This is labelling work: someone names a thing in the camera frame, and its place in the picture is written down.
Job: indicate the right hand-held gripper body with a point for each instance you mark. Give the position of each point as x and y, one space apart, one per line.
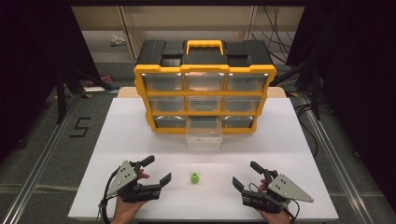
289 189

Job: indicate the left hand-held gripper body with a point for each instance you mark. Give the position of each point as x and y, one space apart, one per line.
124 179

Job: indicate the small green plastic part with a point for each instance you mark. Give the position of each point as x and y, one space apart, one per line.
195 178

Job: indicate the clear plastic drawer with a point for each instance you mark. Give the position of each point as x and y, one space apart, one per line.
204 139

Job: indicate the yellow black drawer organizer cabinet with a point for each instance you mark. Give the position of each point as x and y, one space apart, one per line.
155 51

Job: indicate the person's left hand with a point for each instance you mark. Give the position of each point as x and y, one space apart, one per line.
126 210

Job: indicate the person's right hand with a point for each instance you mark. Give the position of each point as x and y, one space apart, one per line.
275 218

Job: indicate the grid of transparent organizer drawers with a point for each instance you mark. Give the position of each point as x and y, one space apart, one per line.
163 82

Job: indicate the black metal stand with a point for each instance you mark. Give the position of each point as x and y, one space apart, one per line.
61 99
316 102

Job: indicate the pink object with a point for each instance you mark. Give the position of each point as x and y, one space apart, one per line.
102 79

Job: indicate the crumpled white cloth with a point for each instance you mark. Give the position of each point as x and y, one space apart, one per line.
117 40

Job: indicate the black curtain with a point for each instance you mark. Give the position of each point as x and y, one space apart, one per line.
28 62
358 77

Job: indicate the white shelf unit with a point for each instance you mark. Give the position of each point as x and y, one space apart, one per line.
102 18

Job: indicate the metal floor rail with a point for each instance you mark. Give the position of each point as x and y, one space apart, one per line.
40 162
335 157

